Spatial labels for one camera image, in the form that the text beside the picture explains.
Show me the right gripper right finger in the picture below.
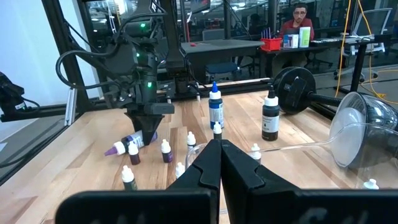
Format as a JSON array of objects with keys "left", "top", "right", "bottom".
[{"left": 220, "top": 139, "right": 398, "bottom": 224}]

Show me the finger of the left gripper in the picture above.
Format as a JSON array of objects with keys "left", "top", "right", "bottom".
[
  {"left": 125, "top": 112, "right": 149, "bottom": 146},
  {"left": 146, "top": 114, "right": 165, "bottom": 146}
]

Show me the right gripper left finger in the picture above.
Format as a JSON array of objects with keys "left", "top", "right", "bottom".
[{"left": 55, "top": 139, "right": 222, "bottom": 224}]

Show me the large purple food coloring bottle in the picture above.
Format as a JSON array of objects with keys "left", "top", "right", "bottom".
[{"left": 104, "top": 129, "right": 159, "bottom": 157}]

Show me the small purple food coloring bottle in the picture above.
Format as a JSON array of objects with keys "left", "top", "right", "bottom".
[{"left": 160, "top": 139, "right": 174, "bottom": 164}]

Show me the small brown food coloring bottle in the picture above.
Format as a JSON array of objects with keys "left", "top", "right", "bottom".
[{"left": 127, "top": 141, "right": 141, "bottom": 166}]

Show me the small dark dropper bottle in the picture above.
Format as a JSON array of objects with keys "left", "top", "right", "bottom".
[{"left": 187, "top": 131, "right": 197, "bottom": 150}]

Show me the small green food coloring bottle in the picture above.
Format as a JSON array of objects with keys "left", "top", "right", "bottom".
[{"left": 121, "top": 165, "right": 138, "bottom": 191}]

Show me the large black food coloring bottle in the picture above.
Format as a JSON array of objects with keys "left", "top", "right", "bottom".
[{"left": 261, "top": 83, "right": 280, "bottom": 142}]

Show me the blue office chair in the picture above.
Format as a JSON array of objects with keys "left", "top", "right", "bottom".
[{"left": 201, "top": 27, "right": 240, "bottom": 83}]

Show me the grey desk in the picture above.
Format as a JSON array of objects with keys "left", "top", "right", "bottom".
[{"left": 181, "top": 39, "right": 265, "bottom": 83}]

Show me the red pencil box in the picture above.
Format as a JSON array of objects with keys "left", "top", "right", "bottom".
[{"left": 260, "top": 37, "right": 282, "bottom": 52}]

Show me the white blue box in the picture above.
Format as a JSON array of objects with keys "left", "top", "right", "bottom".
[{"left": 282, "top": 33, "right": 299, "bottom": 49}]

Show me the white green box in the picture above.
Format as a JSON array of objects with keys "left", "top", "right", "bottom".
[{"left": 298, "top": 26, "right": 312, "bottom": 49}]

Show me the person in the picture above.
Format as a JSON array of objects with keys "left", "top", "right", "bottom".
[{"left": 271, "top": 2, "right": 315, "bottom": 78}]

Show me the black desk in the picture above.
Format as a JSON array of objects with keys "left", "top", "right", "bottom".
[{"left": 259, "top": 32, "right": 393, "bottom": 94}]

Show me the white office chair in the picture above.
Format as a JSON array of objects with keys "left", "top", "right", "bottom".
[{"left": 334, "top": 7, "right": 393, "bottom": 80}]

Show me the silver metal bracket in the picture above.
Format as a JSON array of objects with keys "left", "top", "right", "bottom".
[{"left": 64, "top": 88, "right": 78, "bottom": 127}]

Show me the small black camera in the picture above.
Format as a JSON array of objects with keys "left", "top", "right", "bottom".
[{"left": 0, "top": 71, "right": 41, "bottom": 123}]

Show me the yellow extension cable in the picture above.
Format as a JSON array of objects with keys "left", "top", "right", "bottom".
[{"left": 334, "top": 0, "right": 398, "bottom": 105}]

